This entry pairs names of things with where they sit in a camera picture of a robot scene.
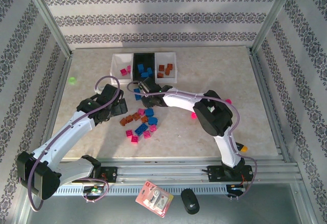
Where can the small orange lego brick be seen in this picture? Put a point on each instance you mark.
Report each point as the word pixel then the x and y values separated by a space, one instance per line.
pixel 160 75
pixel 123 121
pixel 161 68
pixel 129 119
pixel 136 116
pixel 169 66
pixel 167 71
pixel 144 119

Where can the aluminium side frame bar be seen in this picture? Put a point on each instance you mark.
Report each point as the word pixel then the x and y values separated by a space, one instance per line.
pixel 62 81
pixel 263 86

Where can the yellow black hand tool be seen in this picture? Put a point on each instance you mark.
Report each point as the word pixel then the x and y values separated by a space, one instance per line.
pixel 242 147

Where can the aluminium frame post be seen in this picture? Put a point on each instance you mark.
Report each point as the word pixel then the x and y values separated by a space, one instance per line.
pixel 48 17
pixel 272 17

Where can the black plastic bin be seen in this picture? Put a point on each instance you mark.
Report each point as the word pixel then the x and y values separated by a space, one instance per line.
pixel 144 58

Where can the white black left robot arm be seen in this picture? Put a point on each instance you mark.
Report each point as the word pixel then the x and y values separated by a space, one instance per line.
pixel 64 142

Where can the white plastic bin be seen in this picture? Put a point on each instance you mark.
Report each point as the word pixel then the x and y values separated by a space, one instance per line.
pixel 116 60
pixel 166 58

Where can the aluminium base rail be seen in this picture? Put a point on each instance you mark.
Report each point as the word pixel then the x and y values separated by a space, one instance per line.
pixel 166 173

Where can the small pink object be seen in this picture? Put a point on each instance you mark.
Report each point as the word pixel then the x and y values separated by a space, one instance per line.
pixel 229 101
pixel 193 115

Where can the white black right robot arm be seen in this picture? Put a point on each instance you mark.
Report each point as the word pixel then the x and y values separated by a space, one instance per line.
pixel 178 101

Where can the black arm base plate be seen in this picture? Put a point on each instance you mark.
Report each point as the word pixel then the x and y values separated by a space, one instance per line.
pixel 111 174
pixel 214 174

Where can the small circuit board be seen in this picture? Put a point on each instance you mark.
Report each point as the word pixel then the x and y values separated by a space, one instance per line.
pixel 93 190
pixel 236 188

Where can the black computer mouse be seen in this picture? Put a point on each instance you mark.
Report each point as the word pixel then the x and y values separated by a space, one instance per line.
pixel 190 201

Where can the pink blister package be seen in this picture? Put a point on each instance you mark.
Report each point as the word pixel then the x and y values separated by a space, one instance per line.
pixel 154 199

